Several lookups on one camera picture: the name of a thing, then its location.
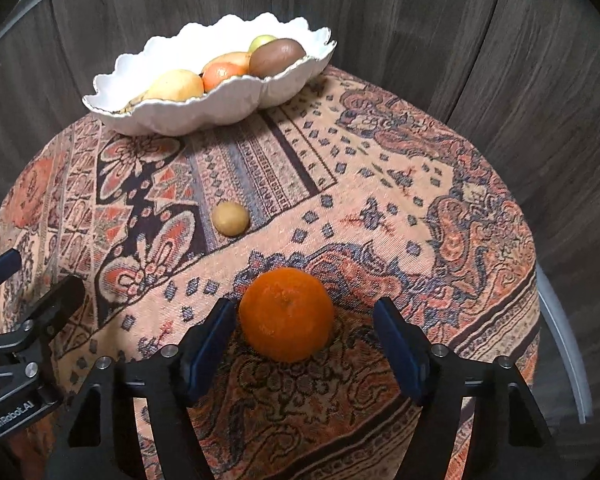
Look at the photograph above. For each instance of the yellow banana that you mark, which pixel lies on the yellow banana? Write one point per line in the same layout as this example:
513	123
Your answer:
132	104

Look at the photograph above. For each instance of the yellow pear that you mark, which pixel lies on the yellow pear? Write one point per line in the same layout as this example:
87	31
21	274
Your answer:
177	85

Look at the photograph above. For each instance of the brown oval fruit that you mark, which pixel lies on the brown oval fruit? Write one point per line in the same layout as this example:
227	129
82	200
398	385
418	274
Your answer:
277	57

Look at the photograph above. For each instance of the patterned orange tablecloth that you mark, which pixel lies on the patterned orange tablecloth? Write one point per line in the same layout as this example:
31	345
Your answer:
380	185

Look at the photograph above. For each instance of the large orange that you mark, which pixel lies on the large orange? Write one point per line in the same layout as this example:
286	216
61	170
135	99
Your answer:
286	315

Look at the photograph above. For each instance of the peach coloured fruit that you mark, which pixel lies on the peach coloured fruit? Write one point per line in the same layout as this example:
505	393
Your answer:
230	57

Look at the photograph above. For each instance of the white scalloped bowl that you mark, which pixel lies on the white scalloped bowl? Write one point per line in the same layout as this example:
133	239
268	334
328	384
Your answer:
215	107

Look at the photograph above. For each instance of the green round fruit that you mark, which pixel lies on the green round fruit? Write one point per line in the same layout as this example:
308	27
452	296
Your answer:
262	41

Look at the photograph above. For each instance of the small orange tangerine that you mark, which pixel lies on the small orange tangerine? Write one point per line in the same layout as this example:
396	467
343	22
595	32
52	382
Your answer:
220	75

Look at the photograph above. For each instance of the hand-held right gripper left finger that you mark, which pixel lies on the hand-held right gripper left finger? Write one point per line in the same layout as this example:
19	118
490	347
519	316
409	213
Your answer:
205	355

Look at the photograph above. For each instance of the small tan round fruit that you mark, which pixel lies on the small tan round fruit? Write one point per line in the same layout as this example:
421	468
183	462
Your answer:
230	218

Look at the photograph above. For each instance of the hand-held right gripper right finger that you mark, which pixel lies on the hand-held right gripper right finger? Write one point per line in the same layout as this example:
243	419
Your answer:
400	355

